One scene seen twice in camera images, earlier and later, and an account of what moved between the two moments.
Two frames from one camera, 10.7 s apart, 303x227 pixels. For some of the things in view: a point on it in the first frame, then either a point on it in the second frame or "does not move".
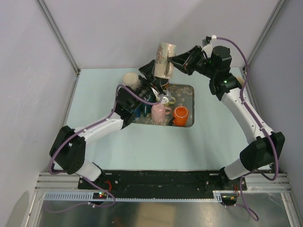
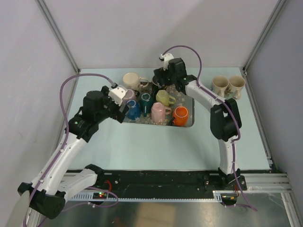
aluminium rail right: x=257 y=182 does not move
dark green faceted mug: x=146 y=108 does not move
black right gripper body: x=201 y=65 to x=168 y=79
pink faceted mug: x=158 y=111 does not move
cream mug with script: x=131 y=79 does not move
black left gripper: x=147 y=70 to x=113 y=115
